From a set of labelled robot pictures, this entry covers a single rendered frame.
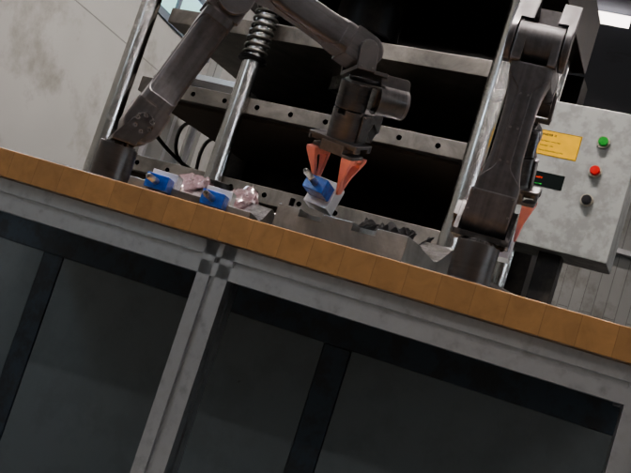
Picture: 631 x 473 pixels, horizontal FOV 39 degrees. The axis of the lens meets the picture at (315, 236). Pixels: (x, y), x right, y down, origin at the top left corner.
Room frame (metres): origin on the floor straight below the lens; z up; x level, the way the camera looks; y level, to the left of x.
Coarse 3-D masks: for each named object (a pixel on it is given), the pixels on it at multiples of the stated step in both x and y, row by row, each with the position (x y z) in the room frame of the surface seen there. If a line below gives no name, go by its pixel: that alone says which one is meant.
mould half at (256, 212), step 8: (136, 184) 1.64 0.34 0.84; (176, 192) 1.63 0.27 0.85; (184, 192) 1.63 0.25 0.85; (192, 192) 1.79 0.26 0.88; (200, 192) 1.80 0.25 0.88; (192, 200) 1.63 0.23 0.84; (232, 208) 1.62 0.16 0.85; (248, 208) 1.78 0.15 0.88; (256, 208) 1.79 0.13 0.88; (264, 208) 1.80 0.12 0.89; (248, 216) 1.61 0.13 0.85; (256, 216) 1.75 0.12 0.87; (264, 216) 1.76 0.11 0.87; (272, 216) 1.85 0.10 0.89
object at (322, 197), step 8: (304, 168) 1.53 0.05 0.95; (312, 176) 1.55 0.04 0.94; (320, 176) 1.62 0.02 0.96; (304, 184) 1.58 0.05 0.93; (312, 184) 1.57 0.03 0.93; (320, 184) 1.57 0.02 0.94; (328, 184) 1.57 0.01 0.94; (336, 184) 1.61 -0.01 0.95; (312, 192) 1.59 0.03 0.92; (320, 192) 1.57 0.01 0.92; (328, 192) 1.59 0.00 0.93; (344, 192) 1.63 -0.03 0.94; (304, 200) 1.62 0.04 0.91; (312, 200) 1.61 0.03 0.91; (320, 200) 1.61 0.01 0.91; (328, 200) 1.60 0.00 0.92; (336, 200) 1.62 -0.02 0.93; (320, 208) 1.62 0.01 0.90; (328, 208) 1.61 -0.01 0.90
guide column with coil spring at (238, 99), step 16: (272, 16) 2.59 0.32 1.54; (256, 32) 2.59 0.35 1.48; (256, 48) 2.59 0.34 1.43; (256, 64) 2.59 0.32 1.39; (240, 80) 2.59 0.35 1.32; (240, 96) 2.59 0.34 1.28; (240, 112) 2.59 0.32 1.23; (224, 128) 2.59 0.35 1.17; (224, 144) 2.59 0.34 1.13; (208, 160) 2.60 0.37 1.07; (224, 160) 2.60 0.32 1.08; (208, 176) 2.59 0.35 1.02
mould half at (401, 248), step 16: (288, 208) 1.62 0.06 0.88; (272, 224) 1.63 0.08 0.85; (288, 224) 1.62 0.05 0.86; (304, 224) 1.61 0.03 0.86; (320, 224) 1.60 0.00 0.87; (336, 224) 1.58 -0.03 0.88; (352, 224) 1.57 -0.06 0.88; (336, 240) 1.58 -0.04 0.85; (352, 240) 1.57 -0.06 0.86; (368, 240) 1.56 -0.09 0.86; (384, 240) 1.54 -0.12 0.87; (400, 240) 1.53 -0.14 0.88; (384, 256) 1.54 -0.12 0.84; (400, 256) 1.53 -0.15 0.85; (416, 256) 1.60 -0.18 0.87; (432, 256) 1.75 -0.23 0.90; (448, 256) 1.78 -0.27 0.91
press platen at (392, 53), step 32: (288, 32) 2.64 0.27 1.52; (224, 64) 3.11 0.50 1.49; (288, 64) 2.86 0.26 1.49; (320, 64) 2.75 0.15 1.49; (384, 64) 2.55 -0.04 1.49; (416, 64) 2.46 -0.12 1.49; (448, 64) 2.42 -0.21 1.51; (480, 64) 2.39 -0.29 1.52; (256, 96) 3.43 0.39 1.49; (288, 96) 3.27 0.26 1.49; (320, 96) 3.13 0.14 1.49; (416, 96) 2.76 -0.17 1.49; (448, 96) 2.65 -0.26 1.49; (480, 96) 2.56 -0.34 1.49; (416, 128) 3.14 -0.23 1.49; (448, 128) 3.01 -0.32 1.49
